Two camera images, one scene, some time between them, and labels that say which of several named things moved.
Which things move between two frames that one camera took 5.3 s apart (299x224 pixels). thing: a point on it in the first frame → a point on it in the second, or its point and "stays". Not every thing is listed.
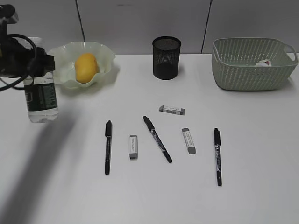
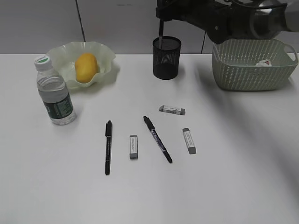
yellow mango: [86, 66] stays
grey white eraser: [133, 147] stays
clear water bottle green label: [41, 93] → [54, 92]
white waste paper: [264, 63] stays
